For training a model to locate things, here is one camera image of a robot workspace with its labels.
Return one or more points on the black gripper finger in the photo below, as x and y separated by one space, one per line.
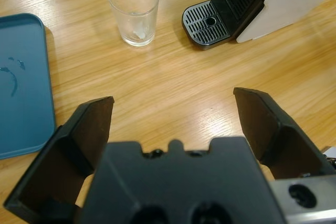
278 142
65 155

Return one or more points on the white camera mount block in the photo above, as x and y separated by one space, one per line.
331 151

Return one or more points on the teal plastic tray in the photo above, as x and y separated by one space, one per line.
26 90

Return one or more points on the clear drinking glass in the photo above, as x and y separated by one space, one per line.
131 11

